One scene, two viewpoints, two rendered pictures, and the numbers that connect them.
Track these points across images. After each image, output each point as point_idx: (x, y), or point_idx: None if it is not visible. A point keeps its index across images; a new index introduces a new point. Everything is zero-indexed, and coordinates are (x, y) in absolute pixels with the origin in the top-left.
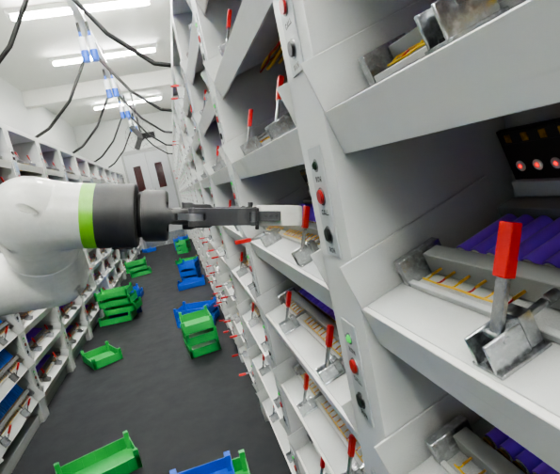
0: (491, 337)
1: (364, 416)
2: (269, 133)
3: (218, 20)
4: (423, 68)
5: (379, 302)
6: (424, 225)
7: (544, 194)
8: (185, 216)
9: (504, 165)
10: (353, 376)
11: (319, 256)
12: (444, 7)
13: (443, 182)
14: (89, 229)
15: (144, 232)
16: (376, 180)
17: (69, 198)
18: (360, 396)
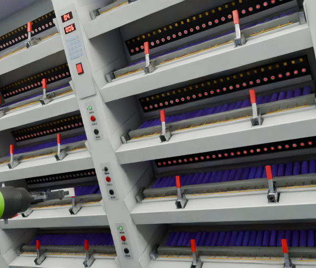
0: (179, 201)
1: (128, 256)
2: (56, 157)
3: None
4: (161, 145)
5: (134, 209)
6: (139, 184)
7: (167, 170)
8: (40, 197)
9: (151, 164)
10: (121, 243)
11: (102, 202)
12: (165, 135)
13: (140, 170)
14: (2, 209)
15: (20, 208)
16: (127, 171)
17: None
18: (126, 249)
